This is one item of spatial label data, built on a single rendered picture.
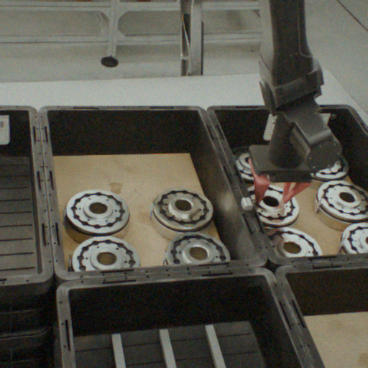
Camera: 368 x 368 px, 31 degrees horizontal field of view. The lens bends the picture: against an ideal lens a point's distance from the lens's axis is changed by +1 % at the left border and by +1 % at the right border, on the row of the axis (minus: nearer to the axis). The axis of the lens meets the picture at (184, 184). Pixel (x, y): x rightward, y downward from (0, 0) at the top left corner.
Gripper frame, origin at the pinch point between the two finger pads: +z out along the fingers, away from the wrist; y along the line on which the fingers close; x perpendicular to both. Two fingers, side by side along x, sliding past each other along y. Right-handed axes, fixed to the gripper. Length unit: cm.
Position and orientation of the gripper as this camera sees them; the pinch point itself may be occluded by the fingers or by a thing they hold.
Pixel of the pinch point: (271, 198)
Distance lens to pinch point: 115.8
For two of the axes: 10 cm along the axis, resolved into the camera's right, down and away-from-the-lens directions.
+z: -1.3, 7.5, 6.5
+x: -1.6, -6.6, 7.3
